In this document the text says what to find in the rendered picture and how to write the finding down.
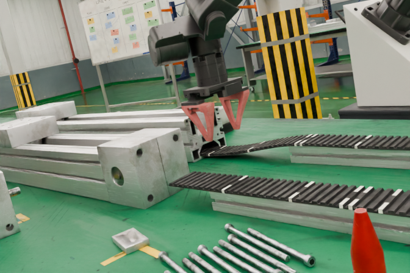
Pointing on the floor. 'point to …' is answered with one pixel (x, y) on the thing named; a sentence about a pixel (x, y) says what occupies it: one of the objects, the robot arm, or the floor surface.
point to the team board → (122, 28)
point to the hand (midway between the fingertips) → (222, 130)
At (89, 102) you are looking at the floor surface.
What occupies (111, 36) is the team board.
